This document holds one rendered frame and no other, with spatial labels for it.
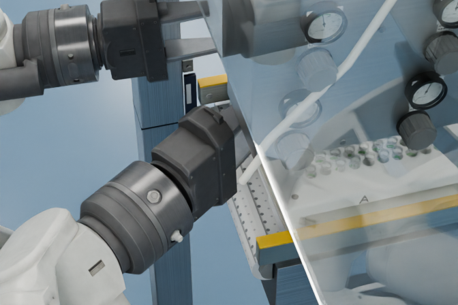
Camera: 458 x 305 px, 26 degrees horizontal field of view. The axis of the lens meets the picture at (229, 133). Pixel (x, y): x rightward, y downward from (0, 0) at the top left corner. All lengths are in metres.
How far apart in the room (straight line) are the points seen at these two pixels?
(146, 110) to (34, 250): 0.49
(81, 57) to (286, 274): 0.34
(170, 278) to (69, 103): 0.99
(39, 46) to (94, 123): 1.35
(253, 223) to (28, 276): 0.40
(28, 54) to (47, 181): 1.24
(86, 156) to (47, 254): 1.51
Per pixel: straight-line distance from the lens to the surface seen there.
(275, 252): 1.12
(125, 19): 1.09
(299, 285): 1.18
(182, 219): 0.94
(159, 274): 1.58
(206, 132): 0.95
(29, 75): 1.09
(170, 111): 1.32
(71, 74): 1.10
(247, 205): 1.19
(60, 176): 2.33
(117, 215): 0.91
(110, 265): 0.91
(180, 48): 1.14
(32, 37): 1.10
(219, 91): 1.29
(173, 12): 1.11
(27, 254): 0.86
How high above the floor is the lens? 1.70
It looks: 46 degrees down
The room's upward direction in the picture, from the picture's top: straight up
